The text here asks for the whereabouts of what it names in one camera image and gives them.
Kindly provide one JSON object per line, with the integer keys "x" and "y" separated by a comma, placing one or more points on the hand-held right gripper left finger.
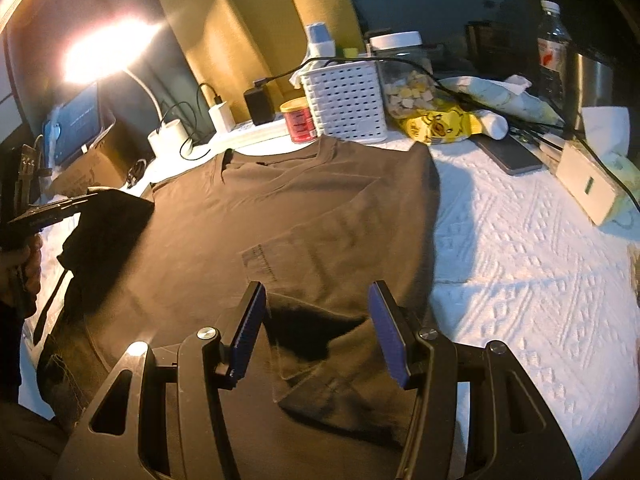
{"x": 244, "y": 332}

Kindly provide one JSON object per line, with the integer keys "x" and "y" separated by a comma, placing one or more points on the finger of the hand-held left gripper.
{"x": 50, "y": 211}

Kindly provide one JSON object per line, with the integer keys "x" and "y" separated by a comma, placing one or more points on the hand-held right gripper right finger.
{"x": 389, "y": 340}

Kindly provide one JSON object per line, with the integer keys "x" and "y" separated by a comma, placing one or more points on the brown t-shirt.
{"x": 300, "y": 200}

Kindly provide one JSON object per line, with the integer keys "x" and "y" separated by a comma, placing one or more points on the person's left hand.
{"x": 31, "y": 275}

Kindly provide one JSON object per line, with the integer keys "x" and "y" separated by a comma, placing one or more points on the cardboard box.
{"x": 85, "y": 176}

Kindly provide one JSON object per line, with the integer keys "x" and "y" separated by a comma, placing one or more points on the laptop with blue screen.
{"x": 75, "y": 120}

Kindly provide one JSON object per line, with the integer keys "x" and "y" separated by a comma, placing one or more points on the white textured bedspread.
{"x": 500, "y": 260}

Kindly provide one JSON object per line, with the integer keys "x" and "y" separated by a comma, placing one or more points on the white desk lamp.
{"x": 167, "y": 137}

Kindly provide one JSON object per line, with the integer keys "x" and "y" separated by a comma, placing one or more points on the white charger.
{"x": 221, "y": 117}

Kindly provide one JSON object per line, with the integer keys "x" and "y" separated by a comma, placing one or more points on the white power strip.
{"x": 250, "y": 136}

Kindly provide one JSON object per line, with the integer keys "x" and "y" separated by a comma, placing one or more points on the red can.
{"x": 300, "y": 122}

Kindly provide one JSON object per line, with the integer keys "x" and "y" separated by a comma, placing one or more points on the yellow snack bag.
{"x": 440, "y": 127}

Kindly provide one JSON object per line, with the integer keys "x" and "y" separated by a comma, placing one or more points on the dark smartphone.
{"x": 507, "y": 155}

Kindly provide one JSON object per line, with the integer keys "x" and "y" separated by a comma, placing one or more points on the black charger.
{"x": 259, "y": 106}

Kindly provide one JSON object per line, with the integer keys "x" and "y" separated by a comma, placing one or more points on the white perforated plastic basket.
{"x": 345, "y": 100}

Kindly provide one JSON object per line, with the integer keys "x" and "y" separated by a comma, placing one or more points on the white rectangular box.
{"x": 585, "y": 180}

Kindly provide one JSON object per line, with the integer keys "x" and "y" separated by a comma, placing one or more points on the yellow padded panel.
{"x": 240, "y": 35}

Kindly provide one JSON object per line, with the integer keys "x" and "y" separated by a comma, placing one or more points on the white crumpled tissue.
{"x": 300, "y": 77}

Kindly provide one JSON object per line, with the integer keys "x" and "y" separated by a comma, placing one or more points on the pale printed soft pack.
{"x": 495, "y": 92}

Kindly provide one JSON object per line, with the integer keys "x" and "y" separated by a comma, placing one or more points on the pale green tissue pack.
{"x": 627, "y": 185}

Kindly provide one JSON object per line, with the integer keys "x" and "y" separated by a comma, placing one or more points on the small yellow cap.
{"x": 350, "y": 53}

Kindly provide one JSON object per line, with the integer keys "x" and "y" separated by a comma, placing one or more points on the glass jar with white lid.
{"x": 400, "y": 50}

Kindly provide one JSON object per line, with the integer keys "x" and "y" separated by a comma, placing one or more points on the blue and white container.
{"x": 320, "y": 40}

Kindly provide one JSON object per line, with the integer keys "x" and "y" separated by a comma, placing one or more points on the white tissue sheet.
{"x": 607, "y": 127}

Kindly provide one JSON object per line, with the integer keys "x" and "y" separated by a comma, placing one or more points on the clear water bottle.
{"x": 552, "y": 60}

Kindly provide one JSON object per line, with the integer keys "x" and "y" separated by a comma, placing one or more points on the steel pot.
{"x": 592, "y": 85}

